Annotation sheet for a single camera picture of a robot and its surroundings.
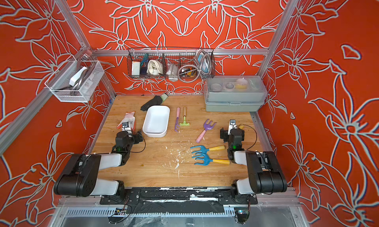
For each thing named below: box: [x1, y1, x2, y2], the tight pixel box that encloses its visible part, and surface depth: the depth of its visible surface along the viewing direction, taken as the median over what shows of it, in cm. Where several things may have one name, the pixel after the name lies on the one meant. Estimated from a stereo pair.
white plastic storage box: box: [142, 105, 171, 138], surface depth 105 cm
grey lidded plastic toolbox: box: [203, 75, 268, 113], surface depth 103 cm
